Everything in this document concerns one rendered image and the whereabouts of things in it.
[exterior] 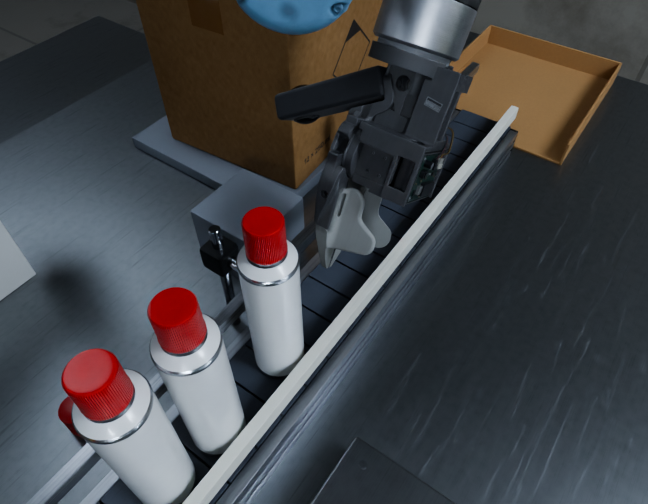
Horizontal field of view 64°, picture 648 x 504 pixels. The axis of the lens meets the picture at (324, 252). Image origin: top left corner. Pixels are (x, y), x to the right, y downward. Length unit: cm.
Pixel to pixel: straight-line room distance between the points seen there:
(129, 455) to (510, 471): 37
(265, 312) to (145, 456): 14
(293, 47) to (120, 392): 44
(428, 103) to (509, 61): 72
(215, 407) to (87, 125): 68
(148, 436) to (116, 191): 53
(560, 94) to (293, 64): 58
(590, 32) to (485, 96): 114
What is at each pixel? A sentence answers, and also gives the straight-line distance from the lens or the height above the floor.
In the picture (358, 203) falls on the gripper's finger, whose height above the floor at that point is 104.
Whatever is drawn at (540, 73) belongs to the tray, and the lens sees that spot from 114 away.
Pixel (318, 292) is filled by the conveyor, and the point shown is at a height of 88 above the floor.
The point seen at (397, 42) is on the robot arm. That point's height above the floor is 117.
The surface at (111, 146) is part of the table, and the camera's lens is 94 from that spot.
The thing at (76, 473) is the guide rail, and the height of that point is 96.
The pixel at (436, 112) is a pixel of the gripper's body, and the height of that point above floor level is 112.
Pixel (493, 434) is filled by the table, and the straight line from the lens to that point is 60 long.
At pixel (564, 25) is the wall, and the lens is 215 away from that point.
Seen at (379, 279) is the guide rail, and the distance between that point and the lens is 57.
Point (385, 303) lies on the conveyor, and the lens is 60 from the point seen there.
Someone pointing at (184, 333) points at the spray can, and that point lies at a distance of 35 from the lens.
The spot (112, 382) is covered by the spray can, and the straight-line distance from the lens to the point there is 34.
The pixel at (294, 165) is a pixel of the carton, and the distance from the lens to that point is 74.
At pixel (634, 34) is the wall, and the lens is 212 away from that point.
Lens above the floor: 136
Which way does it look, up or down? 49 degrees down
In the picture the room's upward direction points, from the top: straight up
